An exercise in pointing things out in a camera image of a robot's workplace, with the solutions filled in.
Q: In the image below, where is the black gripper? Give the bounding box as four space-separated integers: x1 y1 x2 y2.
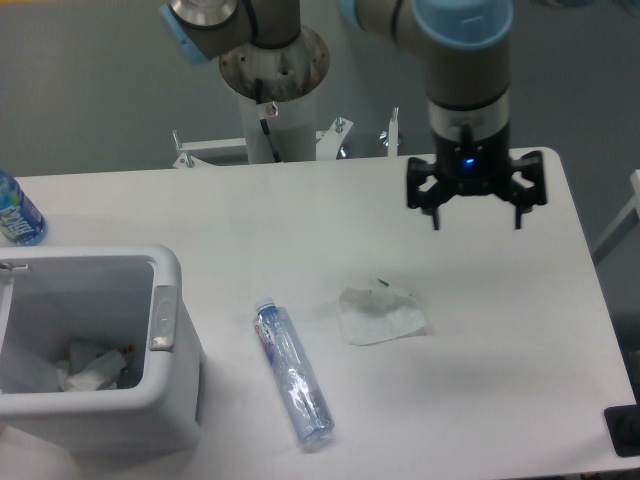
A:
406 123 546 230

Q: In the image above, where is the clear plastic bottle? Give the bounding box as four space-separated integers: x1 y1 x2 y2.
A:
253 298 335 446

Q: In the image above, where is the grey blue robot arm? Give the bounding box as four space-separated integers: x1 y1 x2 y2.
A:
159 1 547 217

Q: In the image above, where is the white plastic trash can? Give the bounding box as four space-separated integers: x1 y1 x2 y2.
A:
1 245 204 452

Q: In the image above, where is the white paper trash in bin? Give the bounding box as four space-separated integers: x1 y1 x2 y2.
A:
55 340 139 392

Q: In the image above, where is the black clamp at table edge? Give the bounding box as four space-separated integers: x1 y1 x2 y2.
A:
604 404 639 458

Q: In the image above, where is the blue labelled water bottle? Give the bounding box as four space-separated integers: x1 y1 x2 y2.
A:
1 171 48 246

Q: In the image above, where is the white pedestal base frame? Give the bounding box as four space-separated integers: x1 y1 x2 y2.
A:
172 107 402 169

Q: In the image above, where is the white frame at right edge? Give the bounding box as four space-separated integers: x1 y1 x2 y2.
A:
591 169 639 266

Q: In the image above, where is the black cable on pedestal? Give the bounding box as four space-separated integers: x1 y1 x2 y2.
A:
253 76 283 164

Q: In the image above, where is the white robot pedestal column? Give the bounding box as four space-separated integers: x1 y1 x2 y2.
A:
219 26 330 164

